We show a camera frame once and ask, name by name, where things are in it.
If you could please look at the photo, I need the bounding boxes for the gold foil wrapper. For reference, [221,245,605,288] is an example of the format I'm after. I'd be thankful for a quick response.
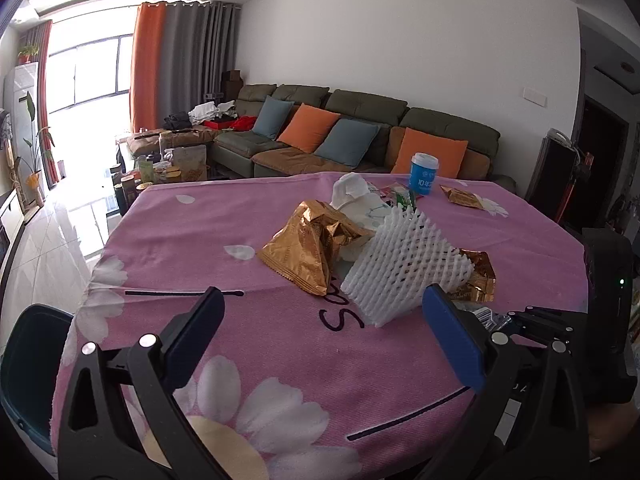
[446,247,498,304]

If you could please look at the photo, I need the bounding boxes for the olive green sofa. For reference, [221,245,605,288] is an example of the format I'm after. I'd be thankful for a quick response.
[127,83,518,187]

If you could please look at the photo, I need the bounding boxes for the white standing air conditioner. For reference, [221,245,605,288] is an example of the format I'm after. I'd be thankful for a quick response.
[4,62,42,202]

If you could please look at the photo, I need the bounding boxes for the large gold foil snack bag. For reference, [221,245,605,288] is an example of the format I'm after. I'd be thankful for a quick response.
[257,200,377,297]

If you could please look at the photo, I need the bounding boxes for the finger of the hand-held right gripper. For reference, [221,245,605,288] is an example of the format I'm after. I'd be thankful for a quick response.
[492,305,588,350]

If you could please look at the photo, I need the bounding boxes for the narrow orange cushion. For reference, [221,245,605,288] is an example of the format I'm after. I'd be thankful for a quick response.
[276,103,341,154]

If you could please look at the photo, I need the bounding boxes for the tall leafy potted plant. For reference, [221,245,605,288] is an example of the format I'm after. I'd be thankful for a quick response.
[14,92,57,207]

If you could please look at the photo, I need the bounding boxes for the clear plastic wrapper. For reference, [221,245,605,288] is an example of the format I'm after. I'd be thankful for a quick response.
[457,304,512,332]

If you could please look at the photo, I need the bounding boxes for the pink floral tablecloth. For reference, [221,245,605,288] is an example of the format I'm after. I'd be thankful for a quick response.
[50,171,592,480]

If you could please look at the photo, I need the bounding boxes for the black upright appliance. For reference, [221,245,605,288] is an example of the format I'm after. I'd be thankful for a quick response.
[524,129,587,227]

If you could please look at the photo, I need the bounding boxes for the white tv cabinet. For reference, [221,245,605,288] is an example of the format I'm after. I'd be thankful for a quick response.
[0,189,27,273]

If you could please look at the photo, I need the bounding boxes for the brown stacked boxes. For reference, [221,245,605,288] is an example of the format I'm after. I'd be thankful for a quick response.
[220,70,245,102]

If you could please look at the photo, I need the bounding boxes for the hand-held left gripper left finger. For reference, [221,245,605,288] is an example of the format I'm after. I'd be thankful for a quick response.
[57,286,226,480]

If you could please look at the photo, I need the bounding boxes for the flat gold snack packet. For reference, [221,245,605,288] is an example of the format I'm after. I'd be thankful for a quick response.
[440,185,485,210]

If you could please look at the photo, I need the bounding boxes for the large window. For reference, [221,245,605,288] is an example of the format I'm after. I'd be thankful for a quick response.
[47,35,134,114]

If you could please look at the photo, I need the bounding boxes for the striped grey orange curtain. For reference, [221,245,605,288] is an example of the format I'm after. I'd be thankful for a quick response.
[20,20,59,189]

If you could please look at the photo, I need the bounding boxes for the dark teal trash bin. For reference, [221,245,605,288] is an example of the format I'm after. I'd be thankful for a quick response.
[0,304,77,457]

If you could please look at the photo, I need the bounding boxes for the small blue cushion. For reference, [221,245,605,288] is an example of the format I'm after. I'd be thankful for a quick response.
[252,95,295,141]

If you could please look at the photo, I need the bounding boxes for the person's right forearm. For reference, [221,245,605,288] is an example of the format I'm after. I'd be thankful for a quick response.
[586,401,640,463]

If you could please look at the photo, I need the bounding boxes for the white foam fruit net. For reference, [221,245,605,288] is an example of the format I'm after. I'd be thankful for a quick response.
[340,206,476,329]

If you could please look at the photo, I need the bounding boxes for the wide blue cushion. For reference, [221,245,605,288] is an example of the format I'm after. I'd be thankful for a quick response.
[314,118,381,169]

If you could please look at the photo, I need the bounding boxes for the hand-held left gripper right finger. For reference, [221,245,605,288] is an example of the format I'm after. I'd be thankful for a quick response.
[421,284,591,480]

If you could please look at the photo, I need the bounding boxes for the green clear snack packet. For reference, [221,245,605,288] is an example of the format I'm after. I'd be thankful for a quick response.
[387,187,419,214]

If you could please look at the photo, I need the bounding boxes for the cluttered coffee table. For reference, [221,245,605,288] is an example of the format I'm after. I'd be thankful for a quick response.
[112,132,210,212]

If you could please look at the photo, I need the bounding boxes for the wide orange cushion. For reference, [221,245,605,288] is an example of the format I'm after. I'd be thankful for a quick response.
[391,127,470,180]

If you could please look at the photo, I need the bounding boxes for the tan paper bag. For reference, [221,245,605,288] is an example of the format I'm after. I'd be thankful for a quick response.
[171,144,209,184]

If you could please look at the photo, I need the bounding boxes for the blue and white paper cup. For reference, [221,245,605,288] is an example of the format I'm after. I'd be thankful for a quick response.
[409,152,440,196]

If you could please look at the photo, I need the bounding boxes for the white clothes pile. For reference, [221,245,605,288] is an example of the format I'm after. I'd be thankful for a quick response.
[188,101,236,124]

